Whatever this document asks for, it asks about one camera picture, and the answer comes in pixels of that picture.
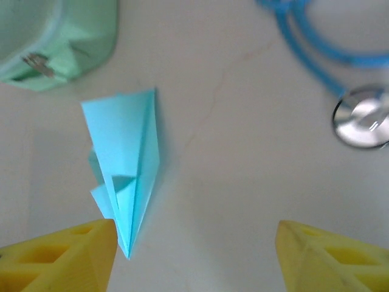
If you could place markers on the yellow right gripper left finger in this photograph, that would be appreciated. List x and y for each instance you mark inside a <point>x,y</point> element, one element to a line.
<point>60,261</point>

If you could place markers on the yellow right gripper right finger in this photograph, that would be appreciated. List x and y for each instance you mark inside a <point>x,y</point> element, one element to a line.
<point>334,264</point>

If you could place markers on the turquoise cloth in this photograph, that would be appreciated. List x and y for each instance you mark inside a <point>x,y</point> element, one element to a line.
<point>124,146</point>

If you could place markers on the blue stethoscope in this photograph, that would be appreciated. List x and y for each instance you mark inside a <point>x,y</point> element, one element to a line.
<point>361,118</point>

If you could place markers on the mint green zip pouch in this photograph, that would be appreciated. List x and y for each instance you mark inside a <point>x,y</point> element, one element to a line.
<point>45,30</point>

